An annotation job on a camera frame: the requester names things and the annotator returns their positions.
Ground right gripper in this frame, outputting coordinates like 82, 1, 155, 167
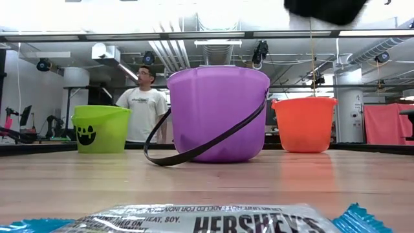
283, 0, 369, 27

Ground orange halloween bucket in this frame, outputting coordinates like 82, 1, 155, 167
270, 96, 339, 153

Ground green halloween bucket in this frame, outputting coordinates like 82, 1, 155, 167
71, 104, 133, 154

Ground white cylindrical column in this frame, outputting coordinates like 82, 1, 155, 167
336, 89, 365, 144

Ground orange cloth cover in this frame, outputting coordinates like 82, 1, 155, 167
364, 103, 414, 146

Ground person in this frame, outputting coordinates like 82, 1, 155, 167
115, 64, 169, 144

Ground grey overhead light beam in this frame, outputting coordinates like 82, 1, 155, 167
0, 29, 414, 43

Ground Hershey's cookies creme bar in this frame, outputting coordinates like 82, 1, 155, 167
0, 203, 394, 233

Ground black monitor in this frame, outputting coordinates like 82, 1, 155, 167
19, 105, 33, 128

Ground yellow hanging cord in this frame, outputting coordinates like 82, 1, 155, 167
309, 17, 317, 98

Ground silver flexible duct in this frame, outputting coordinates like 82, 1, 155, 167
347, 36, 414, 65

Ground black ceiling camera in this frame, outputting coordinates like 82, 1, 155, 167
252, 40, 269, 65
375, 51, 391, 64
143, 50, 156, 65
36, 58, 52, 72

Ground ribbed ceiling duct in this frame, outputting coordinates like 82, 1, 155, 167
202, 44, 234, 65

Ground purple halloween bucket black handle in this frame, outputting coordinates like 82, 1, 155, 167
143, 65, 271, 168

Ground white ceiling duct unit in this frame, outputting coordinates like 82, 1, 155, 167
91, 43, 143, 85

